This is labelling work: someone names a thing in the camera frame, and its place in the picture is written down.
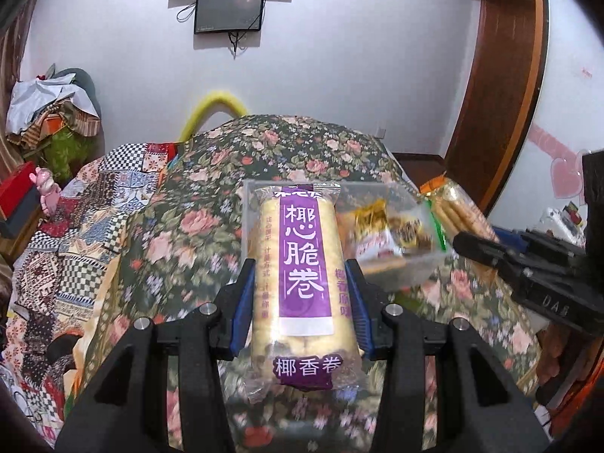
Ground patchwork quilt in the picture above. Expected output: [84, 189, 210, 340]
[0, 140, 182, 435]

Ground green strip packet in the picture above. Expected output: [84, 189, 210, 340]
[425, 198, 449, 252]

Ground pink rabbit toy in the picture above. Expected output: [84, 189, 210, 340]
[29, 167, 62, 218]

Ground yellow nut packet pink label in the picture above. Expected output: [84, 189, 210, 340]
[347, 200, 409, 270]

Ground yellow foam tube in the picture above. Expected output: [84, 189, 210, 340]
[177, 89, 248, 142]

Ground brown patterned cloth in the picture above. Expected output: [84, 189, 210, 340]
[7, 104, 102, 147]

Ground red box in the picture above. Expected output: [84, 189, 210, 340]
[0, 160, 39, 218]

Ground clear egg roll packet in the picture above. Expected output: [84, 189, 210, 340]
[419, 177, 501, 246]

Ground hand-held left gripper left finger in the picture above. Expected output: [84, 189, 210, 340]
[54, 257, 258, 453]

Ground clear plastic storage container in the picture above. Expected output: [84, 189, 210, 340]
[240, 177, 449, 293]

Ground purple label wafer roll packet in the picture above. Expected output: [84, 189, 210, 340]
[243, 182, 371, 392]

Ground white sliding door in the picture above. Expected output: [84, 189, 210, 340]
[486, 0, 604, 232]

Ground dark grey box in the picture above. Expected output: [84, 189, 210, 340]
[0, 189, 43, 239]

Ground grey chair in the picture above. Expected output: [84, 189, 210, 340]
[54, 68, 102, 121]

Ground wooden wardrobe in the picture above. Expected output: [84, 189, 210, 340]
[436, 0, 550, 213]

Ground small colourful bottles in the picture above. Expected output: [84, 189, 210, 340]
[540, 200, 586, 227]

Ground white crumpled cloth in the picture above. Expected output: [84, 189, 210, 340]
[7, 75, 81, 135]

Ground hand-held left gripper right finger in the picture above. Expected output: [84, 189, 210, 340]
[344, 259, 553, 453]

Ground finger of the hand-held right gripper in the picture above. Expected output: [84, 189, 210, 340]
[493, 227, 583, 265]
[452, 230, 524, 288]

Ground striped brown curtain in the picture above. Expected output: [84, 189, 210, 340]
[0, 9, 30, 185]

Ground pink heart decal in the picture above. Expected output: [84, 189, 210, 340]
[528, 123, 590, 199]

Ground small black wall monitor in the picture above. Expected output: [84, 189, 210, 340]
[193, 0, 265, 35]

